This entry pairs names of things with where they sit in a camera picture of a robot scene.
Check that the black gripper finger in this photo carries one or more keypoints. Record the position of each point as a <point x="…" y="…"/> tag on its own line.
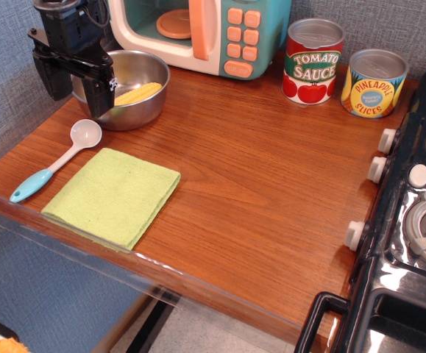
<point x="56" y="79"/>
<point x="100" y="95"/>

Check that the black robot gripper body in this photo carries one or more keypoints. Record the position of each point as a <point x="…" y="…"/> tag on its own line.
<point x="72" y="33"/>

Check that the green cloth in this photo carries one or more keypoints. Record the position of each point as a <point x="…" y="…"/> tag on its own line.
<point x="114" y="197"/>

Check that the yellow toy corn cob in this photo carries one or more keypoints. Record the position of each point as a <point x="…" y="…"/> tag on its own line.
<point x="138" y="94"/>

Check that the stainless steel bowl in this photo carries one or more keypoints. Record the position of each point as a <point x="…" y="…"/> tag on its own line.
<point x="133" y="69"/>

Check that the orange microwave turntable plate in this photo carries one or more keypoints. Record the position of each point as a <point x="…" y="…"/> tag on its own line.
<point x="175" y="24"/>

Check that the teal toy microwave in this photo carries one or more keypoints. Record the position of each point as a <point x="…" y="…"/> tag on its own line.
<point x="234" y="39"/>

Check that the tomato sauce can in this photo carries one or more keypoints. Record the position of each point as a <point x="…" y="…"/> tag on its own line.
<point x="312" y="56"/>

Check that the pineapple slices can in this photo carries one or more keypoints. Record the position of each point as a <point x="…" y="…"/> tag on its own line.
<point x="373" y="83"/>

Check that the white stove knob middle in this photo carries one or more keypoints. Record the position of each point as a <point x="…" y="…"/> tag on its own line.
<point x="376" y="169"/>

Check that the white stove knob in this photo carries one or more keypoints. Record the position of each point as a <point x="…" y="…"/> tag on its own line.
<point x="353" y="234"/>
<point x="386" y="140"/>
<point x="376" y="169"/>

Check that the white stove knob front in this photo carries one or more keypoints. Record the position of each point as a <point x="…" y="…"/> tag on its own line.
<point x="353" y="234"/>

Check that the white stove knob rear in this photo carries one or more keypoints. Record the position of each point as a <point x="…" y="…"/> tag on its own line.
<point x="386" y="140"/>

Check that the white round stove button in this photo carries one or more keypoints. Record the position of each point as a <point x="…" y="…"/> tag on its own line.
<point x="417" y="176"/>

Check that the black toy stove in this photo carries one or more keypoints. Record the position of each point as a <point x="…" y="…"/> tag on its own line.
<point x="387" y="311"/>

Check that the white spoon with blue handle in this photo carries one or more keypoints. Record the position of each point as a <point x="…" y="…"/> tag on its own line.
<point x="84" y="134"/>

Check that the black oven door handle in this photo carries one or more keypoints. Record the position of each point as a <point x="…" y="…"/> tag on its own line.
<point x="323" y="302"/>

